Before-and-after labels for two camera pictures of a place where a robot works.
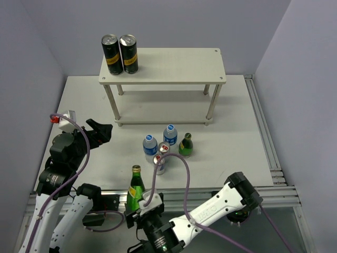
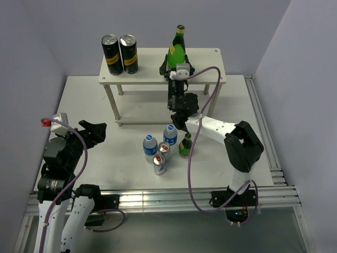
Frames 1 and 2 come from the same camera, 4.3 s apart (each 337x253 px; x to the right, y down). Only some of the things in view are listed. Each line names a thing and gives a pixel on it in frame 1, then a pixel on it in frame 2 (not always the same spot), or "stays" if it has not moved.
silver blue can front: x=161 y=165 stays
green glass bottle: x=136 y=191 -> x=176 y=53
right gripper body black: x=146 y=219 -> x=174 y=90
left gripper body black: x=81 y=143 stays
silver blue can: x=164 y=147 stays
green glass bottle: x=186 y=146 stays
